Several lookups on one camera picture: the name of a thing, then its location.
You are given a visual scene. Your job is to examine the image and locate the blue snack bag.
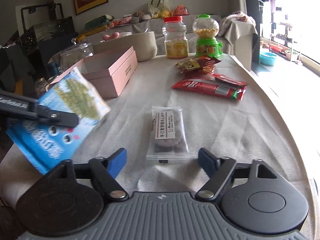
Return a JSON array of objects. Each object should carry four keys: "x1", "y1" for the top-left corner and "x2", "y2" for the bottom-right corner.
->
[{"x1": 7, "y1": 68, "x2": 110, "y2": 174}]

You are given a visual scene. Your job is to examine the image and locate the clear date snack packet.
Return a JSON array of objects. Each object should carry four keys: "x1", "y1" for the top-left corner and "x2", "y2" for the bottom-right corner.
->
[{"x1": 146, "y1": 106, "x2": 190, "y2": 165}]

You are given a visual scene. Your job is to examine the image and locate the pink cardboard box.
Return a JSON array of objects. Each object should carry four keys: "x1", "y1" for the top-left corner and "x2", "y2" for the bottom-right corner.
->
[{"x1": 49, "y1": 47, "x2": 138, "y2": 99}]

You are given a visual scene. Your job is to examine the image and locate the long red wafer packet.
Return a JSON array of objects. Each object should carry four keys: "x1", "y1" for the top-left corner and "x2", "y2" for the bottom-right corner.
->
[{"x1": 172, "y1": 79, "x2": 246, "y2": 100}]

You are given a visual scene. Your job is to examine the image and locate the small red sachet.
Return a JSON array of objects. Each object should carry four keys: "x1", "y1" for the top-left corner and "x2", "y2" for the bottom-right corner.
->
[{"x1": 213, "y1": 74, "x2": 248, "y2": 87}]

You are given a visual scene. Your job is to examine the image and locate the dark red snack bag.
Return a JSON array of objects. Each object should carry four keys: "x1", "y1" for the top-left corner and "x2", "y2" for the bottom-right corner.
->
[{"x1": 175, "y1": 55, "x2": 221, "y2": 75}]

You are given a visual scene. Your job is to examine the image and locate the small glass jar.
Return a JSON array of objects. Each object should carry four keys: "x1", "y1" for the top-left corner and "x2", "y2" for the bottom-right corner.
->
[{"x1": 34, "y1": 77, "x2": 49, "y2": 98}]

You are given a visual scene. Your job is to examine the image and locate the dark teal bottle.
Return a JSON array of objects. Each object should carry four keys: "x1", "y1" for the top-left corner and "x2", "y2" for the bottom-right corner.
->
[{"x1": 47, "y1": 61, "x2": 61, "y2": 77}]

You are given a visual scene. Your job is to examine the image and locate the large glass jar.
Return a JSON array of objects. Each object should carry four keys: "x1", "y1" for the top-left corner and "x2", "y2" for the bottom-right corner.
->
[{"x1": 60, "y1": 38, "x2": 94, "y2": 72}]

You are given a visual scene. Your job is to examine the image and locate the glass fish tank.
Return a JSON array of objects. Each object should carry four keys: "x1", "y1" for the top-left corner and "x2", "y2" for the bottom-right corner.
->
[{"x1": 20, "y1": 3, "x2": 75, "y2": 53}]

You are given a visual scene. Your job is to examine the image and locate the green plush toy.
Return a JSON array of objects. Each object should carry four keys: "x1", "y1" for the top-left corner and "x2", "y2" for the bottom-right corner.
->
[{"x1": 84, "y1": 15, "x2": 114, "y2": 31}]

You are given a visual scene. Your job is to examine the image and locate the pink eggs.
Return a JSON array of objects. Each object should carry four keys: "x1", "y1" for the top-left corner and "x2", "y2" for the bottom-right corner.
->
[{"x1": 103, "y1": 32, "x2": 120, "y2": 41}]

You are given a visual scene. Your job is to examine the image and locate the blue plastic bowl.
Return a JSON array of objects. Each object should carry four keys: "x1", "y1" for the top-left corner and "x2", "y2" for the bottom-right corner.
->
[{"x1": 259, "y1": 52, "x2": 278, "y2": 66}]

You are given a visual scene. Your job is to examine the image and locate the grey covered sofa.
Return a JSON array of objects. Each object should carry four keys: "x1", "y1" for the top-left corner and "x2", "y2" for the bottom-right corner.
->
[{"x1": 87, "y1": 14, "x2": 258, "y2": 70}]

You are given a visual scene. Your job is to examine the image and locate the metal plant shelf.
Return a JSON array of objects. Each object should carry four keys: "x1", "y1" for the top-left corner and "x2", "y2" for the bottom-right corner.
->
[{"x1": 268, "y1": 22, "x2": 300, "y2": 62}]

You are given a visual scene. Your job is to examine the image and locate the red lid plastic jar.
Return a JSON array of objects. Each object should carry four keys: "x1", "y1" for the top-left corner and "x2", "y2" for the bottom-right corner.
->
[{"x1": 162, "y1": 16, "x2": 189, "y2": 59}]

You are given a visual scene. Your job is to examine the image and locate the pink blanket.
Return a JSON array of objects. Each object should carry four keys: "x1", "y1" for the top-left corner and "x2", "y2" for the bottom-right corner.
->
[{"x1": 217, "y1": 11, "x2": 257, "y2": 44}]

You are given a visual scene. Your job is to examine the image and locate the green candy dispenser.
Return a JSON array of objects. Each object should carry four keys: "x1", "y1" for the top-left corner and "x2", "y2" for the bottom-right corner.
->
[{"x1": 193, "y1": 14, "x2": 223, "y2": 59}]

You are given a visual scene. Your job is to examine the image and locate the orange plush toy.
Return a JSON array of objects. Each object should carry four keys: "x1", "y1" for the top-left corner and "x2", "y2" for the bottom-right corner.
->
[{"x1": 172, "y1": 5, "x2": 189, "y2": 16}]

